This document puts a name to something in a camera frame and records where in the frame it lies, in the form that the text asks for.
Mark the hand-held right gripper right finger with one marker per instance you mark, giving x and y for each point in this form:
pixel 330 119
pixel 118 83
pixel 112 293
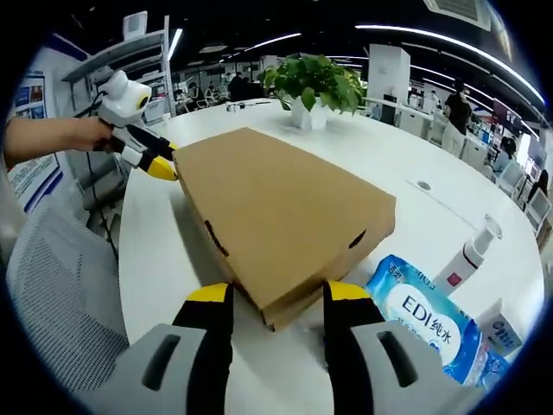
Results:
pixel 350 346

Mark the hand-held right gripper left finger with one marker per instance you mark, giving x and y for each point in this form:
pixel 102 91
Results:
pixel 207 346

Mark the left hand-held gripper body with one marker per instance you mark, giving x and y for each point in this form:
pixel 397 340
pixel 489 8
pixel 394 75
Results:
pixel 123 97

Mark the blue wet wipes packet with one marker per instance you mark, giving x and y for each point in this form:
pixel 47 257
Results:
pixel 423 320

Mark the brown cardboard shoe box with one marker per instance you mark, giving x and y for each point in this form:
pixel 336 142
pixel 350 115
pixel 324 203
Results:
pixel 276 203

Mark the white pump bottle red label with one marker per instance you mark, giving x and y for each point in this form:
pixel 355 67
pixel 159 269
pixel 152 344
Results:
pixel 464 257

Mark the blue white tissue pack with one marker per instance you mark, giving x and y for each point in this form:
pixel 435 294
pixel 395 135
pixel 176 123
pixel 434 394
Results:
pixel 494 367

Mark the small white carton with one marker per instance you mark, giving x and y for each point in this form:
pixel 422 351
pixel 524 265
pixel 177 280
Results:
pixel 503 330

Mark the white box device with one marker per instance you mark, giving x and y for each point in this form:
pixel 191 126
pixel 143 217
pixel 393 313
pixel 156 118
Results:
pixel 135 27

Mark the person's left hand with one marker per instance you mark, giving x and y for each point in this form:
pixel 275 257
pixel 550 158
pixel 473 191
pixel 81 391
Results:
pixel 93 134

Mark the white metal shelf rack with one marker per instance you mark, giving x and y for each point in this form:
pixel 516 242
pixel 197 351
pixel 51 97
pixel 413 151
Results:
pixel 129 47

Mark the small white object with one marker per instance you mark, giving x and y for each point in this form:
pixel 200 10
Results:
pixel 236 107

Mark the black pen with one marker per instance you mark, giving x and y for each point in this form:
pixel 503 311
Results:
pixel 259 102

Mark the grey mesh office chair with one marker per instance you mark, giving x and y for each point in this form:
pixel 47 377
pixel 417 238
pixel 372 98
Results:
pixel 56 294

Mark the green potted plant white pot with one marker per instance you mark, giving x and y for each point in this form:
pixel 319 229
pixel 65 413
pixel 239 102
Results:
pixel 311 78

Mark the white office chair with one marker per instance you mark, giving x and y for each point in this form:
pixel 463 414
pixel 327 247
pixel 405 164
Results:
pixel 538 212
pixel 512 177

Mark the ceiling light strip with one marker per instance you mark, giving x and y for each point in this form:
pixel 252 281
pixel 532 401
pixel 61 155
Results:
pixel 389 29

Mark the ceiling air conditioner vent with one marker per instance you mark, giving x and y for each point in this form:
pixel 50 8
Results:
pixel 458 13

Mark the blue white wall poster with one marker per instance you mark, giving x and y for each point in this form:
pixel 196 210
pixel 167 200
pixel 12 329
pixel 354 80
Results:
pixel 32 95

